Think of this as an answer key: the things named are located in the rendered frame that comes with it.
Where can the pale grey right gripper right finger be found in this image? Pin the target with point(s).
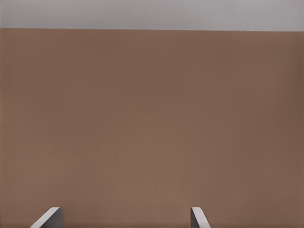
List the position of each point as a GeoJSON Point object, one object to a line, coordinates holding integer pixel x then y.
{"type": "Point", "coordinates": [198, 219]}

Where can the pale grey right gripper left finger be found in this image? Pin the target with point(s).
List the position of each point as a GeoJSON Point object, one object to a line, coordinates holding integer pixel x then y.
{"type": "Point", "coordinates": [51, 218]}

